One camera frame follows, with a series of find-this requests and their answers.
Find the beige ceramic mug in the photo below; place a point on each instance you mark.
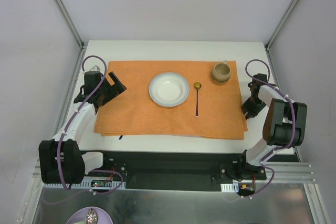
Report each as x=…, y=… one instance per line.
x=221, y=72

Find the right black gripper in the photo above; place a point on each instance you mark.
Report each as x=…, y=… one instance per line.
x=252, y=105

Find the gold purple spoon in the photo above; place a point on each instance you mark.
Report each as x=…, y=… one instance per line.
x=197, y=86

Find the aluminium frame post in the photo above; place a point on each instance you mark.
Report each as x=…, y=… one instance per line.
x=69, y=22
x=283, y=21

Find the left aluminium frame post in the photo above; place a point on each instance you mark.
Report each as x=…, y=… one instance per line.
x=69, y=22

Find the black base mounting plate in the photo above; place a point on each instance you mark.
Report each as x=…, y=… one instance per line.
x=177, y=171

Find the lilac plate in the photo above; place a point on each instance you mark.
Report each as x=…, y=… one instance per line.
x=84, y=215

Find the left white cable duct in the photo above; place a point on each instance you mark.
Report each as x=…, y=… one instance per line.
x=98, y=184

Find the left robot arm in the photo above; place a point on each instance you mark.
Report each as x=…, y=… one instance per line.
x=61, y=160

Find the silver cutlery on lilac plate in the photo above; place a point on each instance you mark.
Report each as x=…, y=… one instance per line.
x=91, y=217

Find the white ceramic plate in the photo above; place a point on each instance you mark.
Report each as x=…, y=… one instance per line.
x=169, y=89

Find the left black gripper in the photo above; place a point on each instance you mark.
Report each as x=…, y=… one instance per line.
x=108, y=91

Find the aluminium front rail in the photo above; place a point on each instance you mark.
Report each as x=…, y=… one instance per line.
x=285, y=167

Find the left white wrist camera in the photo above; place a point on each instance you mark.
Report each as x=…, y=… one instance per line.
x=95, y=68

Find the orange cloth placemat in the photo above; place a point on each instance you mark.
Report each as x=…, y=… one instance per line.
x=133, y=112

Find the white cable duct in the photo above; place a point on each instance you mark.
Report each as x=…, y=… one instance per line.
x=98, y=184
x=230, y=188

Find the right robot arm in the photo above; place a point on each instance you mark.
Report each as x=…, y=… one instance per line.
x=284, y=126

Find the right aluminium frame post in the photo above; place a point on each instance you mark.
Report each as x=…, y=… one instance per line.
x=283, y=21

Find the right white cable duct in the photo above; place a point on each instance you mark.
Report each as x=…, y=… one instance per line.
x=230, y=188

